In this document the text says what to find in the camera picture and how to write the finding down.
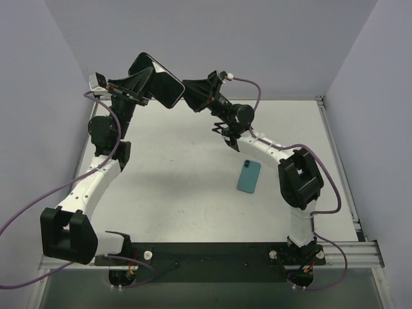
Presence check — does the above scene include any black phone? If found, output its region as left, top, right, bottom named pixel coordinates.
left=128, top=52, right=185, bottom=109

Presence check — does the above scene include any teal phone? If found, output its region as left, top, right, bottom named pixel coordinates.
left=236, top=160, right=261, bottom=194

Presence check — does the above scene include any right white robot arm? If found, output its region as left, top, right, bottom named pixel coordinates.
left=183, top=71, right=324, bottom=248

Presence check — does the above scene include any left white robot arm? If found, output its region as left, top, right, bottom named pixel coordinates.
left=40, top=67, right=155, bottom=265

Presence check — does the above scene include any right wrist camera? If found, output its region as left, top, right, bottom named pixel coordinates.
left=218, top=71, right=234, bottom=83

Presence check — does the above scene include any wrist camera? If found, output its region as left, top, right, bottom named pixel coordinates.
left=218, top=71, right=234, bottom=83
left=89, top=73, right=108, bottom=98

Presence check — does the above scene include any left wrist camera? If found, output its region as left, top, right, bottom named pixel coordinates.
left=89, top=73, right=108, bottom=98

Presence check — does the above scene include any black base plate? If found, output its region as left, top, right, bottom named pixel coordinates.
left=95, top=242, right=326, bottom=283

